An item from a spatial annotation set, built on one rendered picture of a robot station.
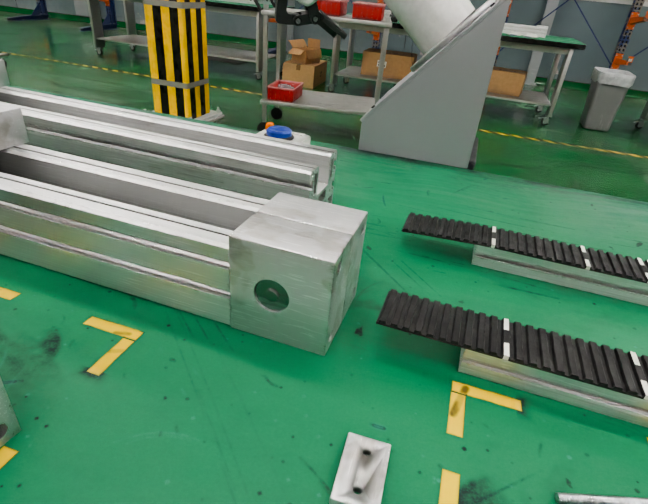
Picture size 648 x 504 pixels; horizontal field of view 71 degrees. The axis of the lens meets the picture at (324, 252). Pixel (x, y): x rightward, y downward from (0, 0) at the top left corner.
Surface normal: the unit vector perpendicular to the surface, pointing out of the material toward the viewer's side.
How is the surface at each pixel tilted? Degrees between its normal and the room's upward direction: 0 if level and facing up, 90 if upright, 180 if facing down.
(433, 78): 90
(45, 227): 90
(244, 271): 90
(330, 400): 0
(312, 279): 90
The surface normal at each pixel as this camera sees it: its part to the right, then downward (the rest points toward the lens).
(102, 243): -0.33, 0.46
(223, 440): 0.08, -0.86
